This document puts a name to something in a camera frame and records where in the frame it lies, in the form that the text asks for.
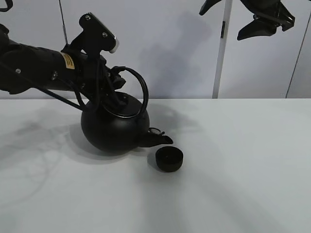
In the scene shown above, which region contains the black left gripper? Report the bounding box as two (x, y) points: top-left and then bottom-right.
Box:
(58, 47), (128, 106)

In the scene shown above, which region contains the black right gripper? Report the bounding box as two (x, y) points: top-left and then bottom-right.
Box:
(199, 0), (295, 40)

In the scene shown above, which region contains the black cast iron teapot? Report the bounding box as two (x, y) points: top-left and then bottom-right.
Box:
(81, 66), (173, 153)

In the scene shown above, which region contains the small black teacup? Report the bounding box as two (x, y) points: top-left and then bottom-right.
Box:
(155, 146), (184, 173)

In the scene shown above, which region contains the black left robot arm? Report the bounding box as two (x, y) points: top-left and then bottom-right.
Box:
(0, 19), (125, 105)

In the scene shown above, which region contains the white vertical wall post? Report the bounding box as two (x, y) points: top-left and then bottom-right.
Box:
(212, 0), (233, 99)

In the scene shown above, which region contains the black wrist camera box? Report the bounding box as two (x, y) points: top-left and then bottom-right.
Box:
(67, 12), (119, 59)

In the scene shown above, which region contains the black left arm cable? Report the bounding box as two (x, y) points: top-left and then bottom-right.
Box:
(0, 58), (115, 111)

